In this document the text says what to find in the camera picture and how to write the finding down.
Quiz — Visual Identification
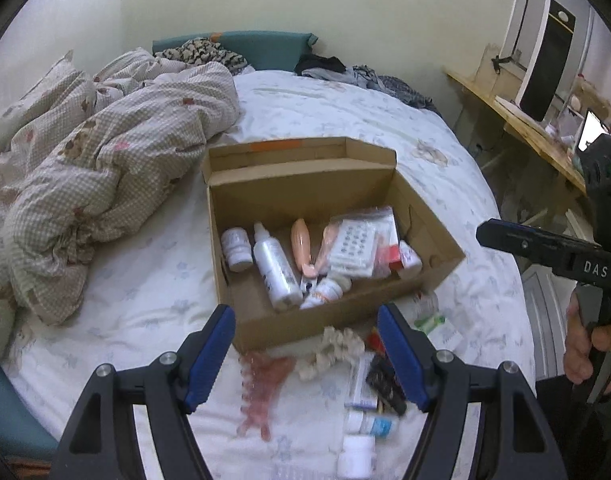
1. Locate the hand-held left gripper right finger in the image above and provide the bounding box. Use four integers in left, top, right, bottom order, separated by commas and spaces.
377, 302, 569, 480

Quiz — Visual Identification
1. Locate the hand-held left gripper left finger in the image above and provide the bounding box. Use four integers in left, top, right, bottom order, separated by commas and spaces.
49, 304, 237, 480

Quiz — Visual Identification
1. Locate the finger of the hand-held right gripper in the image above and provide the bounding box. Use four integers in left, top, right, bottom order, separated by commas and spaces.
475, 218, 575, 277

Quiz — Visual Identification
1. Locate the slim black box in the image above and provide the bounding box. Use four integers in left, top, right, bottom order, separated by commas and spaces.
365, 355, 409, 416

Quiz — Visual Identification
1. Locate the green and white box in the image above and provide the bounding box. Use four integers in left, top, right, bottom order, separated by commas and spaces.
414, 312, 447, 336

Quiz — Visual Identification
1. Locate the white medicine box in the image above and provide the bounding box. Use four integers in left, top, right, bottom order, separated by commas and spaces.
433, 327, 467, 356

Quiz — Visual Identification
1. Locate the small blue white box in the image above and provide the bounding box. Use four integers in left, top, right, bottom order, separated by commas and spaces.
344, 352, 379, 408

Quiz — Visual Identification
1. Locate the pink hair claw clip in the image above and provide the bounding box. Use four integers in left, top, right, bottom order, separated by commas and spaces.
238, 351, 293, 442

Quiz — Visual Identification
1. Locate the brown cardboard box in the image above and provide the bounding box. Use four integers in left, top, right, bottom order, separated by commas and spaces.
201, 136, 467, 356

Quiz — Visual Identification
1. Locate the cream hair scrunchie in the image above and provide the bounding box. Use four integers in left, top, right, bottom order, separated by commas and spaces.
298, 326, 366, 381

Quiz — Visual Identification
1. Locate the white bottle teal label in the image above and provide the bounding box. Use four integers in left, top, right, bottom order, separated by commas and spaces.
345, 410, 400, 438

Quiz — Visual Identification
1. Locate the white box red stripe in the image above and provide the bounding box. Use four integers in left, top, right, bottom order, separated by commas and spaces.
398, 240, 423, 276

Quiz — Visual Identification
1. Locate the white bottle orange label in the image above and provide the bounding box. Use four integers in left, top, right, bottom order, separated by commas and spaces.
300, 280, 343, 311

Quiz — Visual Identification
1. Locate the white spray bottle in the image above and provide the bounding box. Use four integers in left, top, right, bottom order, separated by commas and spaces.
252, 222, 303, 311

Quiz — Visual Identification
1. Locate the white pill bottle red label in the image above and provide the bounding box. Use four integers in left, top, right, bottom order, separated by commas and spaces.
220, 227, 254, 273

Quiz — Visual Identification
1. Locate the small white pill bottle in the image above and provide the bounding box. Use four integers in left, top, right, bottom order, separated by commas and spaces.
337, 435, 376, 480

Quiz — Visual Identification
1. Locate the blister pack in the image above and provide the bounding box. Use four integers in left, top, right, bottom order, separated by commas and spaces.
325, 207, 401, 278

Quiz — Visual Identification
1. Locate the peach plastic handheld device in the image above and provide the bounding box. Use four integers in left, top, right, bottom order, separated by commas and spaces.
290, 217, 343, 278

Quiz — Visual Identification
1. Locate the person's right hand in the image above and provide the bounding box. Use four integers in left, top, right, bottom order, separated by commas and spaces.
564, 291, 611, 387

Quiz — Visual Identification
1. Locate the white cabinet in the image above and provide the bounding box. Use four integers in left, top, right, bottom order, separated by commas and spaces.
523, 265, 576, 386

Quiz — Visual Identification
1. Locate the laptop screen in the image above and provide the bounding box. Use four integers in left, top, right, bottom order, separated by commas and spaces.
575, 109, 611, 153

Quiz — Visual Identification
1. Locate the black and white tower fan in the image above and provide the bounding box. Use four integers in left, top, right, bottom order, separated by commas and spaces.
513, 0, 577, 122

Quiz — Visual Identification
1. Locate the checked beige duvet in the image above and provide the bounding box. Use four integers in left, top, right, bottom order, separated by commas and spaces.
0, 46, 242, 361

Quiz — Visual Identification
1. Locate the grey patterned cloth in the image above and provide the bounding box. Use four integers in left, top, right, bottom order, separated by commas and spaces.
345, 64, 439, 111

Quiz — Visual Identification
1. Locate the black garment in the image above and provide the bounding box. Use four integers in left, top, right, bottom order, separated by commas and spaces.
294, 52, 347, 77

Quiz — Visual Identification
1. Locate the leopard print cloth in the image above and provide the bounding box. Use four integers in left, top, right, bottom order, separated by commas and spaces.
155, 37, 248, 73

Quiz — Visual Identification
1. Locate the wooden wall desk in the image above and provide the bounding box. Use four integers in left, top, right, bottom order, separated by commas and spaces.
445, 67, 593, 196

